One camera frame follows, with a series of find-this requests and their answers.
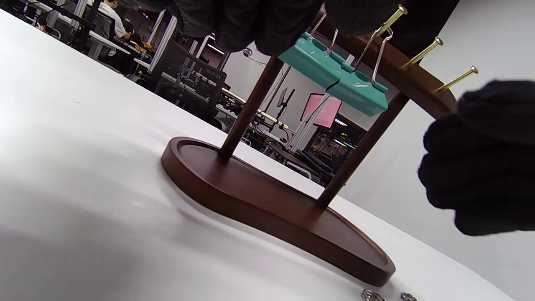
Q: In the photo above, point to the person's left hand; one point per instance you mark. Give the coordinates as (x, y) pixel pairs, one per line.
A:
(250, 25)

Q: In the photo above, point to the person's right hand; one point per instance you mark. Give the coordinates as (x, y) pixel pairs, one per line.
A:
(489, 159)

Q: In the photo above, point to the teal binder clip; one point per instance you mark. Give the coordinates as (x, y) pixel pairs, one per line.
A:
(311, 58)
(359, 94)
(408, 297)
(368, 292)

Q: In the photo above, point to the brown wooden key rack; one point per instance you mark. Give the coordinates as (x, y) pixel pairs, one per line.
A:
(259, 196)

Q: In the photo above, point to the black office chair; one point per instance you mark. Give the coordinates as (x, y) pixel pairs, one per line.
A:
(188, 79)

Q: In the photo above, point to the pink screen monitor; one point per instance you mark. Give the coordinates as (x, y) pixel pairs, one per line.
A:
(324, 110)

